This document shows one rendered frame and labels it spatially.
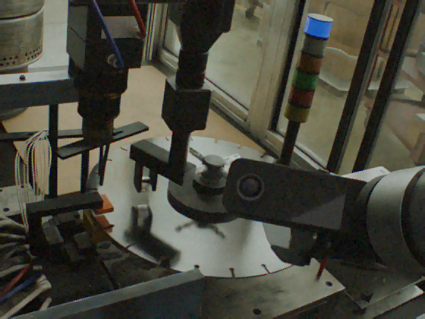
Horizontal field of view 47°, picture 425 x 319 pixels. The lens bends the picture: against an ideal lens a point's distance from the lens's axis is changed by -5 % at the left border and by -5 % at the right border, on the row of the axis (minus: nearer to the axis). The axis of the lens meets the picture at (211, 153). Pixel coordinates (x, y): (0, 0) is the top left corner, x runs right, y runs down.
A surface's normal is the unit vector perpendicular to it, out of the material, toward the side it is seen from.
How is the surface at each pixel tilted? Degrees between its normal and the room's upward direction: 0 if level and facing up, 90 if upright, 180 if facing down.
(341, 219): 48
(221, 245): 0
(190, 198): 5
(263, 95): 90
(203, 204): 5
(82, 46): 90
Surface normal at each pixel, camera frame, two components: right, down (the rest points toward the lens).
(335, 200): -0.12, -0.26
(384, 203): -0.89, -0.37
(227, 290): 0.16, -0.86
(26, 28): 0.91, 0.32
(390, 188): -0.79, -0.58
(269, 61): -0.84, 0.14
